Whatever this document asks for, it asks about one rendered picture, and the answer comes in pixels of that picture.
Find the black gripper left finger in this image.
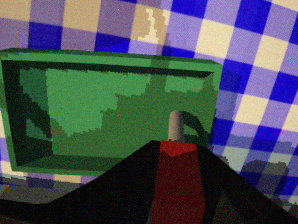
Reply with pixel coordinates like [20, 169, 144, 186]
[0, 140, 160, 224]

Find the green tray floor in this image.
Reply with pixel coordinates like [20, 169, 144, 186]
[16, 60, 205, 159]

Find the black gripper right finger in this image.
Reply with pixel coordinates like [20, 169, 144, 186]
[196, 145, 298, 224]

